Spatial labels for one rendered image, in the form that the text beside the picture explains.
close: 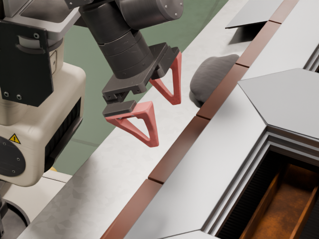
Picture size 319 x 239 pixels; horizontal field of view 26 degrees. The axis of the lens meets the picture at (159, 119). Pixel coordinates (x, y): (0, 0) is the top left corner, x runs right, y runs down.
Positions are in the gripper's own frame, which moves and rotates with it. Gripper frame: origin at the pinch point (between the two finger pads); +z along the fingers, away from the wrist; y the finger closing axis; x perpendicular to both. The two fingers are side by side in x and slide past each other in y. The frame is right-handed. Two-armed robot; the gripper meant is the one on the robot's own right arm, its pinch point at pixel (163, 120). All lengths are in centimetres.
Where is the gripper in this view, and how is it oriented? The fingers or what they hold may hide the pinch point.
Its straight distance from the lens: 96.2
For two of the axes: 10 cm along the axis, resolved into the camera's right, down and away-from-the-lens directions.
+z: 4.3, 7.8, 4.6
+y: 3.3, -6.1, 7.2
